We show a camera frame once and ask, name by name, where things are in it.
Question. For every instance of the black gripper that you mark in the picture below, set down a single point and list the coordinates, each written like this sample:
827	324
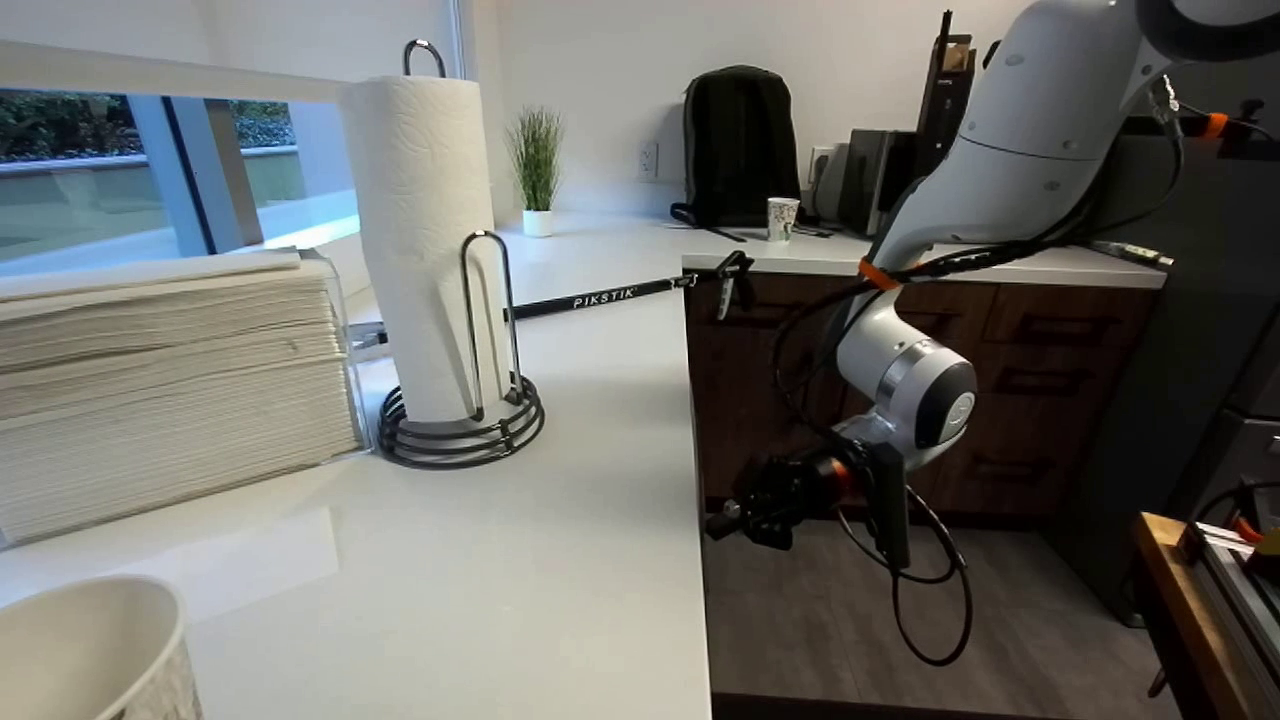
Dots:
794	501

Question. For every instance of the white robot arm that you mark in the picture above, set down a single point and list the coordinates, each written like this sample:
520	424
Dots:
1026	135

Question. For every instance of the paper towel roll on holder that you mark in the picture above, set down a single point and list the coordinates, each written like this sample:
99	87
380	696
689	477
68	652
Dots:
463	442

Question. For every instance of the small white cup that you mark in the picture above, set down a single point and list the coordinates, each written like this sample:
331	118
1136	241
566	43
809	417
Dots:
780	216

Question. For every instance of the grey countertop appliance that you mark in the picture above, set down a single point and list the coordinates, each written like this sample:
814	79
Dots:
833	184

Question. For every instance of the black box appliance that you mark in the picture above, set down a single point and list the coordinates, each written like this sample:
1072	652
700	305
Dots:
873	180

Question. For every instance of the black backpack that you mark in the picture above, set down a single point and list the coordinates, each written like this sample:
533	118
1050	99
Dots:
743	147

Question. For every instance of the dark wooden cabinet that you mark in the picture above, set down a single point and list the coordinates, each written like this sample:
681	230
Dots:
1053	334

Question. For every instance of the small green potted plant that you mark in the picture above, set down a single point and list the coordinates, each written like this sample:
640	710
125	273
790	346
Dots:
536	161

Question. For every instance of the white paper towel roll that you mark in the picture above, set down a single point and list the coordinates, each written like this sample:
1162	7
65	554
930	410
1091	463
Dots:
421	200

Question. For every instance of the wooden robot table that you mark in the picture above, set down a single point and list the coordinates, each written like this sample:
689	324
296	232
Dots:
1181	625

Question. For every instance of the tall black slim device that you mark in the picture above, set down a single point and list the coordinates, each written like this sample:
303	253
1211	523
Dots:
945	93

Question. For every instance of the dark grey refrigerator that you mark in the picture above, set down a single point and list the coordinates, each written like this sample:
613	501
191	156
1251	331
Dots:
1185	360

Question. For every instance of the stack of folded paper towels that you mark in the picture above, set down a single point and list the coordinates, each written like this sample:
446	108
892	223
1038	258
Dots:
162	386

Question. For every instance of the white paper cup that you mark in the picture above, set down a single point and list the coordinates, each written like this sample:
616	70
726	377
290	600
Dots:
92	652

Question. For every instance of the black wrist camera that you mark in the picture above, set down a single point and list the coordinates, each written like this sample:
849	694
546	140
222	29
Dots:
889	515

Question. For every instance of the window with white frame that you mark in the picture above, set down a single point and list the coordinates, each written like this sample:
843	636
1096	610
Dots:
81	184

